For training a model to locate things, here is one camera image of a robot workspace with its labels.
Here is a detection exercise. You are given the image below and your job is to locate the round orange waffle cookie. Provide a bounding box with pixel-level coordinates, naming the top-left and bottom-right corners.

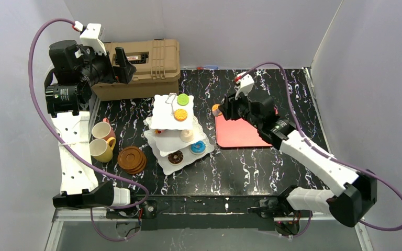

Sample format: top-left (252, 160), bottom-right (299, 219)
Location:
top-left (211, 104), bottom-right (222, 117)

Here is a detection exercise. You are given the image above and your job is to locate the pink serving tray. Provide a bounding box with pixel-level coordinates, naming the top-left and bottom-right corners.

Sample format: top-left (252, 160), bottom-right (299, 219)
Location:
top-left (215, 116), bottom-right (272, 148)

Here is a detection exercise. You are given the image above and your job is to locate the tan plastic tool case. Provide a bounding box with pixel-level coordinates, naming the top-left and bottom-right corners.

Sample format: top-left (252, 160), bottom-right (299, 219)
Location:
top-left (92, 39), bottom-right (181, 101)

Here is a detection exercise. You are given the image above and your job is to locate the green round macaron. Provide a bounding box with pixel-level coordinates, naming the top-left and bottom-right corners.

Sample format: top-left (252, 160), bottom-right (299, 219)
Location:
top-left (176, 93), bottom-right (190, 106)

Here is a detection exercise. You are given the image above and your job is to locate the blue donut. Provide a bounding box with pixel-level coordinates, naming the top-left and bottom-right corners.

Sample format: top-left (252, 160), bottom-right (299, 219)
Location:
top-left (190, 141), bottom-right (206, 155)

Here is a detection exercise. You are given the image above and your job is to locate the white round cake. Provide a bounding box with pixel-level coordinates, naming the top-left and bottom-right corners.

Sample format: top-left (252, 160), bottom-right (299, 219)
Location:
top-left (180, 130), bottom-right (194, 142)

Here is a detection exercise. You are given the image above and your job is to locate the white three-tier cake stand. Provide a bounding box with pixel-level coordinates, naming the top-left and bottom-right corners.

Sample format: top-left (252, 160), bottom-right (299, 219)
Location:
top-left (144, 93), bottom-right (214, 176)

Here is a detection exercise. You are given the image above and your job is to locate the pink cake slice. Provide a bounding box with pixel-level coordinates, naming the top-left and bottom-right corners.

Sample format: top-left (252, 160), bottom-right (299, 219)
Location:
top-left (154, 129), bottom-right (165, 134)

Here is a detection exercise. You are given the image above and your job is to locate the chocolate donut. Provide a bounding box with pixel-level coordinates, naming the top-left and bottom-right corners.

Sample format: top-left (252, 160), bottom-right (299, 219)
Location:
top-left (167, 151), bottom-right (184, 165)

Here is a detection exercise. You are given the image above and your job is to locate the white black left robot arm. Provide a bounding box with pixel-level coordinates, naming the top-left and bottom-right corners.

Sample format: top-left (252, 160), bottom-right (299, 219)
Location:
top-left (44, 40), bottom-right (136, 209)

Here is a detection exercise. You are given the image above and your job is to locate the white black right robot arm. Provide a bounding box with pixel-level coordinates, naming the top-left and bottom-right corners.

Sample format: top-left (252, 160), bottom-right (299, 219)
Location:
top-left (218, 94), bottom-right (377, 227)

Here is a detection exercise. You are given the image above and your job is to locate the pink mug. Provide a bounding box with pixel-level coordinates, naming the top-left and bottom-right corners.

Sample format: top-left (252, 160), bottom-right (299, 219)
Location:
top-left (91, 118), bottom-right (116, 140)

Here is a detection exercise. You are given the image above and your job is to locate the yellow mug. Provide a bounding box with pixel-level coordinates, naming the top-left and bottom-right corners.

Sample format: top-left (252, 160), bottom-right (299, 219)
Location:
top-left (89, 137), bottom-right (116, 163)

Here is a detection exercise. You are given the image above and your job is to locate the stack of brown wooden coasters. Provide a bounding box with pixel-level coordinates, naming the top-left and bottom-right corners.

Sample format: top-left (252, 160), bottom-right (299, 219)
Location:
top-left (117, 146), bottom-right (147, 175)

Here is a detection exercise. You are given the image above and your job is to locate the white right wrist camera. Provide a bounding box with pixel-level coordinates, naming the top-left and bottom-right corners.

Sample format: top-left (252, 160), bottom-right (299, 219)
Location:
top-left (235, 72), bottom-right (254, 100)

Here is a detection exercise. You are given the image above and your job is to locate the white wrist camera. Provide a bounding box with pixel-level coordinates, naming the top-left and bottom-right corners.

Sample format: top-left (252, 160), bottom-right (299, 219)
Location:
top-left (80, 23), bottom-right (107, 55)
top-left (235, 72), bottom-right (254, 100)

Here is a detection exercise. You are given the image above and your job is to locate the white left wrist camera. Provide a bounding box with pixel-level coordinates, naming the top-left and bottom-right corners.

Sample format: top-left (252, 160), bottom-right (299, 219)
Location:
top-left (80, 23), bottom-right (107, 55)

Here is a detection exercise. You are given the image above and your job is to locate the aluminium frame rail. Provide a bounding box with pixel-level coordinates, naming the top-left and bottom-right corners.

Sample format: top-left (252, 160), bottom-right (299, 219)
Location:
top-left (52, 196), bottom-right (365, 222)

